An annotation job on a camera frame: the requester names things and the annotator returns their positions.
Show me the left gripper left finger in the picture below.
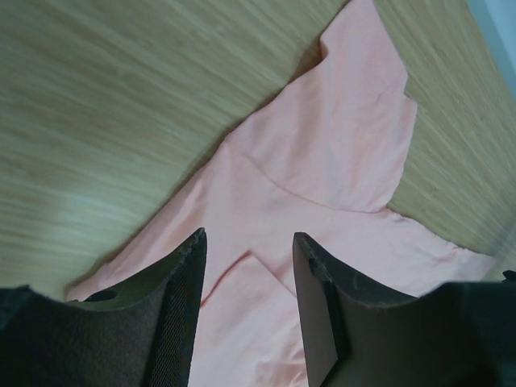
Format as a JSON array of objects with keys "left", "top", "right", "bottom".
[{"left": 1, "top": 229, "right": 207, "bottom": 386}]

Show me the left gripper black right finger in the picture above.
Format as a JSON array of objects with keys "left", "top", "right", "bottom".
[{"left": 293, "top": 232, "right": 515, "bottom": 387}]

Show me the pink t shirt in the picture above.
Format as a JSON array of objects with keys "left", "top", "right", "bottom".
[{"left": 68, "top": 1, "right": 494, "bottom": 386}]

